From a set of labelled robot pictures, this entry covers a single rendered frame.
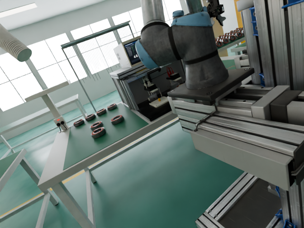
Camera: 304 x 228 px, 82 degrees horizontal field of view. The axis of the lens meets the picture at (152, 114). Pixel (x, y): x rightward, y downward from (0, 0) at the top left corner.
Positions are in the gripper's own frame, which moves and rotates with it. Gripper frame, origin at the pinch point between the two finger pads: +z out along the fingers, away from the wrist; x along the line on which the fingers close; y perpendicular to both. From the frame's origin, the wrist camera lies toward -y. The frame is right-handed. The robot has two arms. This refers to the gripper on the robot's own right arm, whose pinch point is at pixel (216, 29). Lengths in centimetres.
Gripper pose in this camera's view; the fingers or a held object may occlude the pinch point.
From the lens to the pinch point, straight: 150.7
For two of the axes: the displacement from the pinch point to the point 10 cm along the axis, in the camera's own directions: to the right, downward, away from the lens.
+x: 8.0, -4.8, 3.7
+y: 4.9, 1.4, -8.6
